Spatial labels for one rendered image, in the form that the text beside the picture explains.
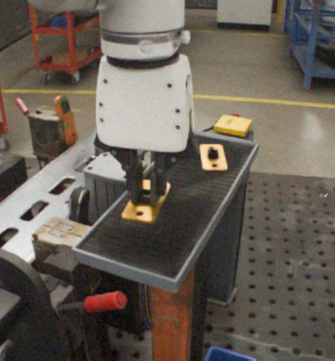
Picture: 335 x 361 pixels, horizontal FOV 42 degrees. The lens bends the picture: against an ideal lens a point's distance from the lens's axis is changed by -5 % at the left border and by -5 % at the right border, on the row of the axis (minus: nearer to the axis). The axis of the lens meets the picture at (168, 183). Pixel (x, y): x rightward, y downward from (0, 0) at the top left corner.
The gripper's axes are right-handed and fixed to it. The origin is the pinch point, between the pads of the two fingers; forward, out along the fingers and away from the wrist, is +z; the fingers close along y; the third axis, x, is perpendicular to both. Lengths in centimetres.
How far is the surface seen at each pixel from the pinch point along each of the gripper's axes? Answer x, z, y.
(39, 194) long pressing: -26.7, 23.4, 32.3
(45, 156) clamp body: -52, 29, 45
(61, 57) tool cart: -352, 93, 196
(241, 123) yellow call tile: -36.7, 7.6, -7.5
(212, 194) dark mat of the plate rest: -11.2, 7.7, -6.1
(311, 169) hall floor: -234, 123, -42
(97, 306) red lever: 11.3, 10.1, 2.9
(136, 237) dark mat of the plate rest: 0.8, 7.7, 1.3
